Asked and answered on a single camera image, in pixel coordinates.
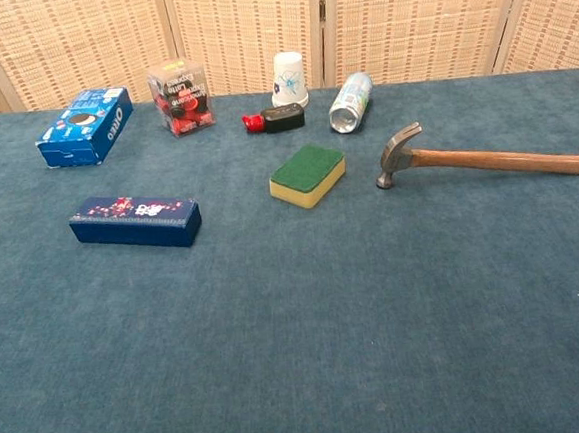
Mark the yellow sponge with green pad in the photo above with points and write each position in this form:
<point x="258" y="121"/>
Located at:
<point x="309" y="175"/>

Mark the blue table cloth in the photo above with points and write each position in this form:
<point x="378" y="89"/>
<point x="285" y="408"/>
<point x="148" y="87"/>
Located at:
<point x="296" y="301"/>

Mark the black bottle with red cap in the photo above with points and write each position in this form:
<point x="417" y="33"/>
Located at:
<point x="282" y="118"/>

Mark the silver aluminium drink can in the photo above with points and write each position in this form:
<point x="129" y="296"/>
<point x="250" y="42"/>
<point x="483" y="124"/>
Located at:
<point x="351" y="104"/>

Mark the white paper cup floral print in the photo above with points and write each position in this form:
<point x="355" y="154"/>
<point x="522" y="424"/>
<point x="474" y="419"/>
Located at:
<point x="288" y="78"/>

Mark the long dark blue printed box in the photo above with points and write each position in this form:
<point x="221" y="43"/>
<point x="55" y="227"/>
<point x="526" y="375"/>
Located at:
<point x="135" y="226"/>

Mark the clear box of coffee capsules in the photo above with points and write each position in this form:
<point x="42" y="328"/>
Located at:
<point x="182" y="102"/>

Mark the blue Oreo cookie box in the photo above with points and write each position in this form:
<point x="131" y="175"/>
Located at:
<point x="87" y="127"/>

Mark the woven bamboo folding screen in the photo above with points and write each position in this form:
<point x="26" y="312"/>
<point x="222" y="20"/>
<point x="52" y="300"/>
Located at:
<point x="404" y="17"/>

